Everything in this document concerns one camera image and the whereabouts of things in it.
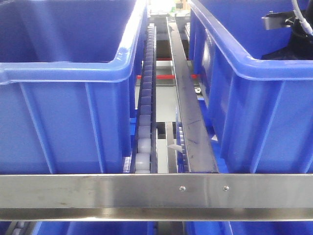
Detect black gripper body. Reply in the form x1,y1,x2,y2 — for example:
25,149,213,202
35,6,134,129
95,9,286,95
262,12,313,60

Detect steel front shelf beam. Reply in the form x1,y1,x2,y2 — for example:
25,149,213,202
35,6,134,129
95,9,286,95
0,173,313,221

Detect blue target bin right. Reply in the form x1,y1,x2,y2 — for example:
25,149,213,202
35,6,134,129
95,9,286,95
189,0,313,173

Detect blue target bin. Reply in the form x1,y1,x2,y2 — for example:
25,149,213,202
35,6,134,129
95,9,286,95
0,0,147,174
189,0,313,173

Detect white roller track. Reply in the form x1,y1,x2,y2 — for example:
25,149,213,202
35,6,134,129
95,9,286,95
132,23,157,174

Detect blue target bin left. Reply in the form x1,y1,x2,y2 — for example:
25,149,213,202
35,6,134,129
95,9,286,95
0,0,147,174

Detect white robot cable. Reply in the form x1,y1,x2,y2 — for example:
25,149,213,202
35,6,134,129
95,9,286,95
291,0,313,35

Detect steel divider rail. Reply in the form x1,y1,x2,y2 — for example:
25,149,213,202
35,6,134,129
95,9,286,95
167,18,219,173

